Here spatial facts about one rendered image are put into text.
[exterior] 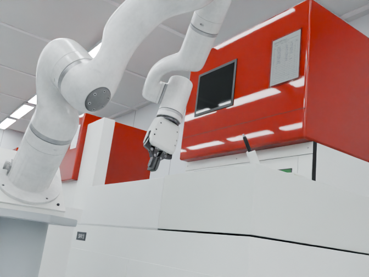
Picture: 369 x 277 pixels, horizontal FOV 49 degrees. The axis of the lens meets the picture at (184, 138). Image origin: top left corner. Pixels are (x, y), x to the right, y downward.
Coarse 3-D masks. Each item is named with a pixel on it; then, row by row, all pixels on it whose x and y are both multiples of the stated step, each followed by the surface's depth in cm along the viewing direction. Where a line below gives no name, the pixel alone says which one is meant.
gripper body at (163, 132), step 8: (160, 120) 129; (168, 120) 130; (152, 128) 128; (160, 128) 128; (168, 128) 130; (176, 128) 132; (152, 136) 127; (160, 136) 128; (168, 136) 130; (176, 136) 132; (152, 144) 127; (160, 144) 128; (168, 144) 129; (176, 144) 131; (168, 152) 129
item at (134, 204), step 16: (96, 192) 147; (112, 192) 136; (128, 192) 127; (144, 192) 118; (160, 192) 111; (96, 208) 144; (112, 208) 133; (128, 208) 124; (144, 208) 116; (96, 224) 141; (112, 224) 130; (128, 224) 122; (144, 224) 114
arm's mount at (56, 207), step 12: (0, 156) 119; (12, 156) 122; (60, 180) 125; (0, 192) 108; (60, 192) 120; (0, 204) 106; (12, 204) 107; (24, 204) 109; (36, 204) 111; (48, 204) 114; (60, 204) 116; (60, 216) 114
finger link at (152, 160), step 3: (150, 147) 127; (150, 150) 127; (153, 150) 127; (150, 153) 127; (150, 156) 128; (150, 159) 128; (153, 159) 127; (156, 159) 127; (150, 162) 126; (153, 162) 127; (150, 165) 126; (153, 165) 126; (150, 168) 126; (153, 168) 126
